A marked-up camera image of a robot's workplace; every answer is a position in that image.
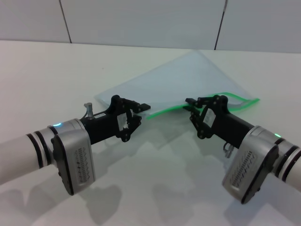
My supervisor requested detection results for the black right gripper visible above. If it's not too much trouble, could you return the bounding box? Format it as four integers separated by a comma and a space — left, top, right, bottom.
182, 94, 256, 150

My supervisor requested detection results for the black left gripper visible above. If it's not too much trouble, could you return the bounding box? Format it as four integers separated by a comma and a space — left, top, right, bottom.
79, 94, 151, 144

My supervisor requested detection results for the clear green-zipper document bag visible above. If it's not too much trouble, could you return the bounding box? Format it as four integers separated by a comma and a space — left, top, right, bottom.
93, 49, 261, 121

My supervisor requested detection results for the silver left cable plug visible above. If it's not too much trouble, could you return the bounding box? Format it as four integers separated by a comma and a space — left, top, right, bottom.
82, 102, 95, 120

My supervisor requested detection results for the silver cable plug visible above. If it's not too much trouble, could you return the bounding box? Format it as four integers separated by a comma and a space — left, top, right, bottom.
223, 142, 235, 158
82, 102, 95, 120

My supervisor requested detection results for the silver right cable plug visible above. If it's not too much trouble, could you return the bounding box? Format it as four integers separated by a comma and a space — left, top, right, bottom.
223, 142, 235, 158

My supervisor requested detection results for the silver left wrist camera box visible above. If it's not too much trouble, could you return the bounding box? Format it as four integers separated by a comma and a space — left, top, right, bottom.
50, 118, 97, 196

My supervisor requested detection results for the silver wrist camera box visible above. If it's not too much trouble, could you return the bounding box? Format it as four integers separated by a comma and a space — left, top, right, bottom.
50, 118, 97, 196
222, 125, 281, 204

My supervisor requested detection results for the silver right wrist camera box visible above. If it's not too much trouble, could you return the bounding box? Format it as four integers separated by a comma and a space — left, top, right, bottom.
222, 125, 281, 204

